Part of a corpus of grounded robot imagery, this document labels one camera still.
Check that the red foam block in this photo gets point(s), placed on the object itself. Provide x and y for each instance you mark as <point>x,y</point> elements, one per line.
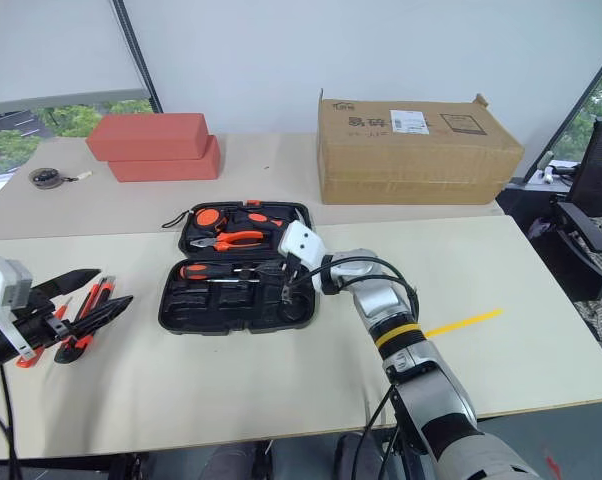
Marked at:
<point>171,170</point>
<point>146,135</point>

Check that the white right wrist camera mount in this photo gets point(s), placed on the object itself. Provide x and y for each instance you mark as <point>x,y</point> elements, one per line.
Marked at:
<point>301,242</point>

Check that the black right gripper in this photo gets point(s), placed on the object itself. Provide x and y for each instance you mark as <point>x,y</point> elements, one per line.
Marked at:
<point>297,276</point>

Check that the black window post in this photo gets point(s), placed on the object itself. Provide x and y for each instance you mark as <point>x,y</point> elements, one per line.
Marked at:
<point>581,97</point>
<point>137,50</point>

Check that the orange black utility knife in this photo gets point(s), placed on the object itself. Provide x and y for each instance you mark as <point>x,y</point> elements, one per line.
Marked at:
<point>98,295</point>

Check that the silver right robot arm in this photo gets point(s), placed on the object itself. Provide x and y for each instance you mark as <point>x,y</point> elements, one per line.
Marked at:
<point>431,370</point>

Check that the plaid cloth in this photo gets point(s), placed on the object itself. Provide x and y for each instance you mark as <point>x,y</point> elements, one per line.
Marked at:
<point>601,320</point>

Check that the small precision screwdriver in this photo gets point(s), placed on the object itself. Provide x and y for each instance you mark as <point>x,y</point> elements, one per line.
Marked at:
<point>64,307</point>

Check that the orange black tape measure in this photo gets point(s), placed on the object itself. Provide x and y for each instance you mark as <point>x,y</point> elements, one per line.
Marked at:
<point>207,217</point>

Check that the black office chair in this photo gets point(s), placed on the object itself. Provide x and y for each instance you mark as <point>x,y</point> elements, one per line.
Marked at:
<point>601,155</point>

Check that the white shipping label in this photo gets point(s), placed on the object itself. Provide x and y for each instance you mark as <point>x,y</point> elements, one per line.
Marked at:
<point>407,121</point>

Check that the black plastic tool case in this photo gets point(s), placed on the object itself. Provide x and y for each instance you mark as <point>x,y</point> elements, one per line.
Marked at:
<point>221,305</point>

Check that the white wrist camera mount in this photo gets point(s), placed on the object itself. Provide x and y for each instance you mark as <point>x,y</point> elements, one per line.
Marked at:
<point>1,287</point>
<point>301,242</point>

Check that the dark rounded shape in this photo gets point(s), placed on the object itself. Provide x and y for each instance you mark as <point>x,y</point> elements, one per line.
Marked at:
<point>231,461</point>
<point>353,456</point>

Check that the brown cardboard box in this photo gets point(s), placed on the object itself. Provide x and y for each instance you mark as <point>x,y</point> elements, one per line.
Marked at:
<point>411,165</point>

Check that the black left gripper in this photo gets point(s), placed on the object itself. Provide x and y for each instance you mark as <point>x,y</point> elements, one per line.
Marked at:
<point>38,325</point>

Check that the small orange tool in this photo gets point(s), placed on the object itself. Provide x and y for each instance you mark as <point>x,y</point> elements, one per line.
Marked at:
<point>27,361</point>

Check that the dark side desk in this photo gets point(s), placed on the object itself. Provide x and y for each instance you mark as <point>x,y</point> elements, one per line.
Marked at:
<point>536,181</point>

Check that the white roller blind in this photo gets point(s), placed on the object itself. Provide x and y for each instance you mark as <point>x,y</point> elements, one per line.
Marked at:
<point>51,45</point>

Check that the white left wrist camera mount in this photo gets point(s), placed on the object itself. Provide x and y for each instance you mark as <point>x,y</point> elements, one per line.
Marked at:
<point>1,287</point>

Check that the small white object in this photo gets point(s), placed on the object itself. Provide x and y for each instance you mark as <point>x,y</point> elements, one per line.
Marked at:
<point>548,172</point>

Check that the yellow tape strip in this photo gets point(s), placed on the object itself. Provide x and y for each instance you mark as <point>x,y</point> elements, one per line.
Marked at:
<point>463,322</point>

